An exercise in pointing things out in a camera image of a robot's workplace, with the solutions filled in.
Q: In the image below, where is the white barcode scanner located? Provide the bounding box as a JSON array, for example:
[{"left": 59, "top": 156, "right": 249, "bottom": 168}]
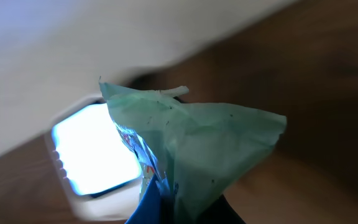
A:
[{"left": 44, "top": 95, "right": 141, "bottom": 222}]

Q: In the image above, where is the teal wet wipes packet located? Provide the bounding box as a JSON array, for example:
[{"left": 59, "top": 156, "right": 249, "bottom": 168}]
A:
[{"left": 99, "top": 83, "right": 287, "bottom": 223}]

